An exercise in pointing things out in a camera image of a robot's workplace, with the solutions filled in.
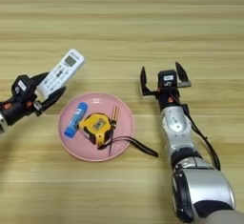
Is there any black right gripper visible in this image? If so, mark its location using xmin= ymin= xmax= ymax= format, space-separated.
xmin=139 ymin=61 xmax=193 ymax=111

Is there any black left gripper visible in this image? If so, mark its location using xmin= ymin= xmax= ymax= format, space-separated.
xmin=0 ymin=71 xmax=68 ymax=128

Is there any white remote control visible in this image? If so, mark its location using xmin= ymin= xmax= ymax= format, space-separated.
xmin=34 ymin=48 xmax=86 ymax=102

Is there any yellow black tape measure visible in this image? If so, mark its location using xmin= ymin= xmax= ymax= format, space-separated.
xmin=78 ymin=112 xmax=159 ymax=158

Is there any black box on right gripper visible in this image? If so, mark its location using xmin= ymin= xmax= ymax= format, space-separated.
xmin=157 ymin=69 xmax=179 ymax=90

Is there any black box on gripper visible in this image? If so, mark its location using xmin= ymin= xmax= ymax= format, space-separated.
xmin=157 ymin=69 xmax=179 ymax=90
xmin=10 ymin=73 xmax=36 ymax=101

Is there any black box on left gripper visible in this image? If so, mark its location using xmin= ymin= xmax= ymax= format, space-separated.
xmin=10 ymin=73 xmax=36 ymax=101

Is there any blue glue stick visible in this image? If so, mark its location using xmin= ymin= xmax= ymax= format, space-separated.
xmin=64 ymin=101 xmax=89 ymax=139

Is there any pink round plate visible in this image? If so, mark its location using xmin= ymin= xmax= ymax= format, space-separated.
xmin=57 ymin=92 xmax=135 ymax=163

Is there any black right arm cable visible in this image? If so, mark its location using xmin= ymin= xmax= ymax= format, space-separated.
xmin=172 ymin=93 xmax=222 ymax=173

